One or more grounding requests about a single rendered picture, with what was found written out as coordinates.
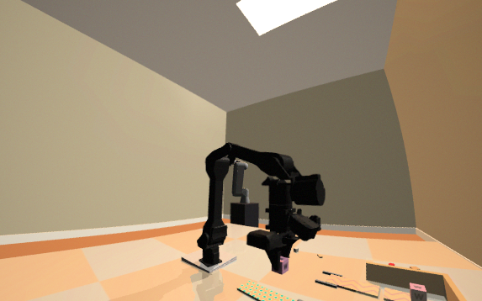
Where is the pink cube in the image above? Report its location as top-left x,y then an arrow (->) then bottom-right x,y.
272,256 -> 289,274

